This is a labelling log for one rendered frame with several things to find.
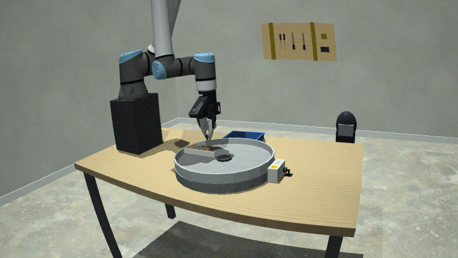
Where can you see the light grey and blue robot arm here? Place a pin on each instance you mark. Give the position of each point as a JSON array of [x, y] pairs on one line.
[[160, 61]]

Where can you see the blue open crate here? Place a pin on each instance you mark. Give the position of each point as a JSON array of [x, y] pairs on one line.
[[245, 134]]

